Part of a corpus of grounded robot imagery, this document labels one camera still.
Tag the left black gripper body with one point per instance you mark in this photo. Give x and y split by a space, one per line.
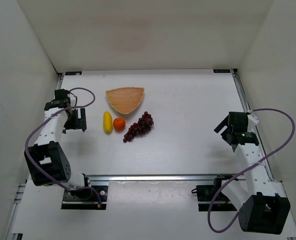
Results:
78 119

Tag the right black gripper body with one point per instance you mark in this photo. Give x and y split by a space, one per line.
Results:
228 127

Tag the yellow fake lemon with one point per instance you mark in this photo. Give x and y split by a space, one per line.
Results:
107 122

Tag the fake orange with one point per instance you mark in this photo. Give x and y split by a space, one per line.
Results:
119 124

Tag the dark red fake grapes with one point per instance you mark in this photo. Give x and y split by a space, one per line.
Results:
143 126

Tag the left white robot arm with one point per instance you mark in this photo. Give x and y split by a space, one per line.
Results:
46 160

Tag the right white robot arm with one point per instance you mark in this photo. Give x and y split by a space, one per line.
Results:
259 207

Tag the woven orange fruit basket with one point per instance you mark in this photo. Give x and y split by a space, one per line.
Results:
125 100

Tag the aluminium front rail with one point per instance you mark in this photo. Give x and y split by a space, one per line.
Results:
157 177

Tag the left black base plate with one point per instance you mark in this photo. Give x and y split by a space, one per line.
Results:
86 199

